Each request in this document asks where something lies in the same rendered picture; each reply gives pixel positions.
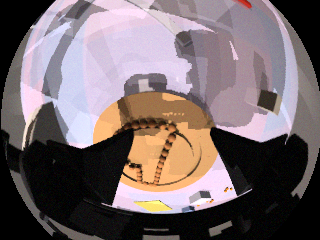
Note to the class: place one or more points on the round tan wooden board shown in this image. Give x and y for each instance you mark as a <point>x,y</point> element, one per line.
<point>192,153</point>

